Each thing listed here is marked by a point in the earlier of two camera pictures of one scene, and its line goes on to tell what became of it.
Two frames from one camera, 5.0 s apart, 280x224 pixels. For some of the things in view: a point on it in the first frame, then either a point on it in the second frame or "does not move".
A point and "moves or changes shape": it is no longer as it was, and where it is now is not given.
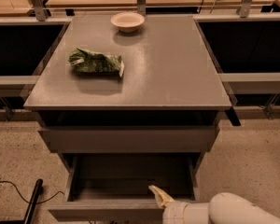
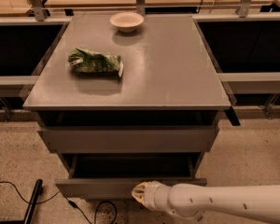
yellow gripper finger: x=161 y=197 -> x=139 y=189
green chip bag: x=87 y=62 does not move
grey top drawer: x=134 y=139 does not move
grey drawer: x=115 y=188 moves or changes shape
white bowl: x=127 y=21 does not move
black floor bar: x=30 y=208 does not move
